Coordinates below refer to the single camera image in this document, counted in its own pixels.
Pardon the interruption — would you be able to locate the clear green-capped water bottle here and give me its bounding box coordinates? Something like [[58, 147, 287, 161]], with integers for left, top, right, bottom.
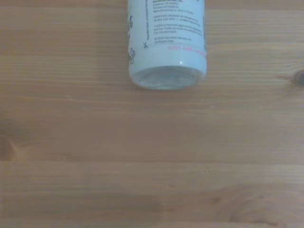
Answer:
[[127, 0, 209, 91]]

